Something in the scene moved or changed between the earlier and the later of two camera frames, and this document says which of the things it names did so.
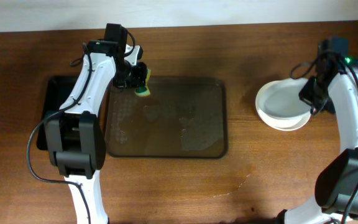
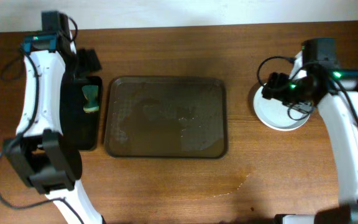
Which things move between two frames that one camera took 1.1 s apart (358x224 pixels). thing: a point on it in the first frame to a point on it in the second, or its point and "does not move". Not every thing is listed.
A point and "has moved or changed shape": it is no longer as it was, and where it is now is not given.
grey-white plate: x=279 y=106 does not move
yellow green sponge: x=145 y=91 has moved or changed shape
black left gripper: x=138 y=76 to x=84 y=76
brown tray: x=182 y=117 does not move
